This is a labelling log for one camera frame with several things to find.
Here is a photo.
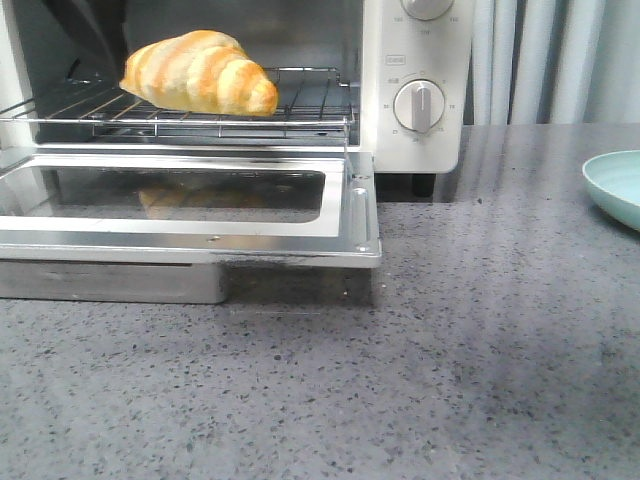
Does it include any grey-white pleated curtain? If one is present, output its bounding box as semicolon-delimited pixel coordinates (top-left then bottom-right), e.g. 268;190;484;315
464;0;639;126

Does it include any upper oven temperature knob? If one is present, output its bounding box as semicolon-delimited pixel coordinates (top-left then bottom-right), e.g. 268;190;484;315
401;0;453;21

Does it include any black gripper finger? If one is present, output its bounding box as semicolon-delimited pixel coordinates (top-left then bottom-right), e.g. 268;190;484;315
44;0;128;81

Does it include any metal oven wire rack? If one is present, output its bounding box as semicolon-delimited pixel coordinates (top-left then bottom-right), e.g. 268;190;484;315
1;67;359;145

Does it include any white Toshiba toaster oven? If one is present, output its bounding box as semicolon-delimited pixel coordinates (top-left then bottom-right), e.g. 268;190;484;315
1;1;474;196

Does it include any light green round plate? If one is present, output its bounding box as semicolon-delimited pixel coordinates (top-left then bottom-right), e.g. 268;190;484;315
582;150;640;231

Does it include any striped orange croissant bread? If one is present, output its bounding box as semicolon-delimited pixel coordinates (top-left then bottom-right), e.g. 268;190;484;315
119;30;278;117

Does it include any lower oven timer knob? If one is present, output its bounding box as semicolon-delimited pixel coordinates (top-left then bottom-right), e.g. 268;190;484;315
393;80;445;134

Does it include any glass oven door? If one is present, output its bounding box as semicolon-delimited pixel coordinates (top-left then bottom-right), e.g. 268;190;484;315
0;147;384;305

